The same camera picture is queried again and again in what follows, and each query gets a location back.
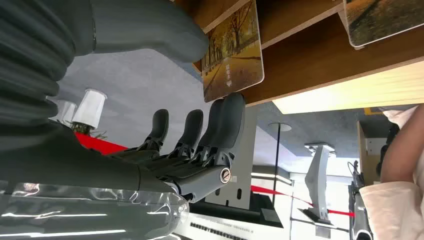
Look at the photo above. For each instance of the wooden desk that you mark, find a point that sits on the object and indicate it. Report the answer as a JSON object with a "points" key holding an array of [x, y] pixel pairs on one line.
{"points": [[324, 53]]}

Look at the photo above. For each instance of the clear plastic cover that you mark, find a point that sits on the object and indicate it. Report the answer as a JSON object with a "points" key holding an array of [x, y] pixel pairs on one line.
{"points": [[82, 215]]}

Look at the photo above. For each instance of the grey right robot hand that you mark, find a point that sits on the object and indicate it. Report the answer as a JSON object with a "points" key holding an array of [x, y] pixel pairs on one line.
{"points": [[99, 172]]}

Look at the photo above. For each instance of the white board with black text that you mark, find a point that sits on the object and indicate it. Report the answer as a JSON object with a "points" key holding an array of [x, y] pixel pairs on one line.
{"points": [[232, 230]]}

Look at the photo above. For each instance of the large white potted plant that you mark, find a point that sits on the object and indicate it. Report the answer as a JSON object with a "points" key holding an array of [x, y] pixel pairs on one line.
{"points": [[88, 109]]}

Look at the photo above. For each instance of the black and silver tripod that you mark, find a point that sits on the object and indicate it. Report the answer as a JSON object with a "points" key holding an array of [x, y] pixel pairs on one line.
{"points": [[359, 205]]}

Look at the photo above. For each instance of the grass path picture card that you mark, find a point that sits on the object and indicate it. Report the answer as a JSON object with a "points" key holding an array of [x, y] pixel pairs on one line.
{"points": [[381, 20]]}

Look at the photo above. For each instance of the black pole with round base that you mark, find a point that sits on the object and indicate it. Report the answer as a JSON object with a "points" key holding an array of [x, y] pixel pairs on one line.
{"points": [[277, 159]]}

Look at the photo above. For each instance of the grey metal stand with slots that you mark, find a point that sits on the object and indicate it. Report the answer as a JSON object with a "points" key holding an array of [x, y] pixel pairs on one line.
{"points": [[243, 165]]}

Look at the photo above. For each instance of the ribbed grey right arm sleeve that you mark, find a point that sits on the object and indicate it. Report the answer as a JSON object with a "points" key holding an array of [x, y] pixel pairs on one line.
{"points": [[30, 66]]}

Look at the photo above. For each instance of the autumn tree picture card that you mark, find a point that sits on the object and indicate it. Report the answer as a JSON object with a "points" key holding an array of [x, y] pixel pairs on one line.
{"points": [[233, 56]]}

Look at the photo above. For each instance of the white curved stand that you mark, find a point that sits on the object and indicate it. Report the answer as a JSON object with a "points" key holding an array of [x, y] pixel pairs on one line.
{"points": [[318, 179]]}

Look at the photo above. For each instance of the person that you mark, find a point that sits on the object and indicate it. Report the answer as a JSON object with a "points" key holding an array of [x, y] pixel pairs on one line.
{"points": [[397, 185]]}

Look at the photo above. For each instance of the wooden cabinet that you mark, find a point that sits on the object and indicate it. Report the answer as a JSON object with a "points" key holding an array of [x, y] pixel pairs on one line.
{"points": [[367, 155]]}

